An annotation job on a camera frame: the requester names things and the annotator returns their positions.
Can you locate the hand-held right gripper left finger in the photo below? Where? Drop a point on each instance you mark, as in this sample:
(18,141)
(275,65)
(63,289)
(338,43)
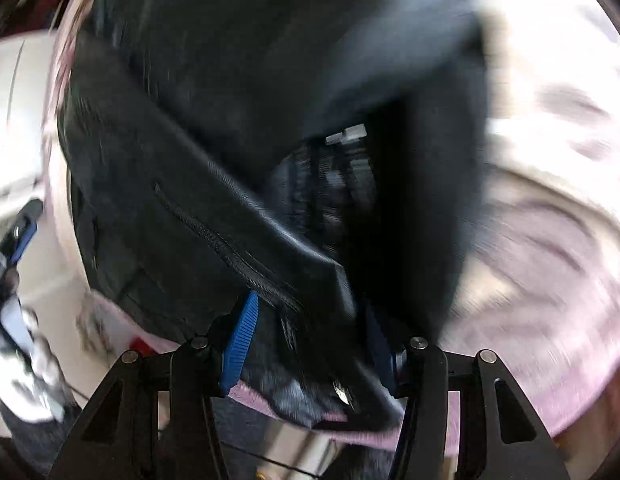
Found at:
(238,347)

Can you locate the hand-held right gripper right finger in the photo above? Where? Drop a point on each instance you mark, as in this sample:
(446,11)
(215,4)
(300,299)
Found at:
(381,355)

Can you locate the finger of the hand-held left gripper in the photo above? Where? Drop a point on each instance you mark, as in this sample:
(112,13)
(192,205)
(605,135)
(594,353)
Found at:
(23,242)

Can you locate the black leather jacket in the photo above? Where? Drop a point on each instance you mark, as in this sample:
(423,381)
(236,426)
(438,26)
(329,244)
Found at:
(200,160)

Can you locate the white furniture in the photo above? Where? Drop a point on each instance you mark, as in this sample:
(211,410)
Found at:
(17,110)

